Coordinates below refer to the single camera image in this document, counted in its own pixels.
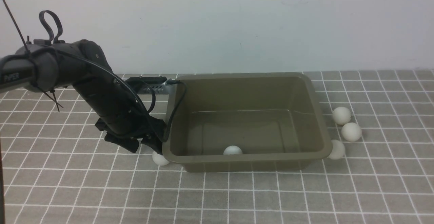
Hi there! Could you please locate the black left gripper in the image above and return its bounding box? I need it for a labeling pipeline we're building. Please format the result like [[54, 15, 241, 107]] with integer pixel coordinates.
[[95, 114, 166, 155]]

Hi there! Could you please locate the white ping-pong ball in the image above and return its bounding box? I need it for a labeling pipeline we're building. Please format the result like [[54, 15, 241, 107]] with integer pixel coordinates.
[[152, 151, 170, 166], [332, 107, 352, 125], [328, 139, 346, 160], [341, 123, 362, 142], [223, 145, 243, 155]]

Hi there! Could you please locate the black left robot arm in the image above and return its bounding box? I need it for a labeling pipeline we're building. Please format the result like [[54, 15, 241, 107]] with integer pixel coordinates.
[[1, 40, 166, 154]]

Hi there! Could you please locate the grey checkered tablecloth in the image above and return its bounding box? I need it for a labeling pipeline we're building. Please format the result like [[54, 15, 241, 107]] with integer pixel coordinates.
[[0, 70, 434, 224]]

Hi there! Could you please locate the olive plastic storage bin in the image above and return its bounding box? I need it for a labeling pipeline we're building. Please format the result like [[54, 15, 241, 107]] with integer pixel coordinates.
[[162, 72, 332, 172]]

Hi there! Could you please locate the black camera cable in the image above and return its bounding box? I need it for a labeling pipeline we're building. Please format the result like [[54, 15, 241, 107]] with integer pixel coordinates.
[[31, 48, 188, 142]]

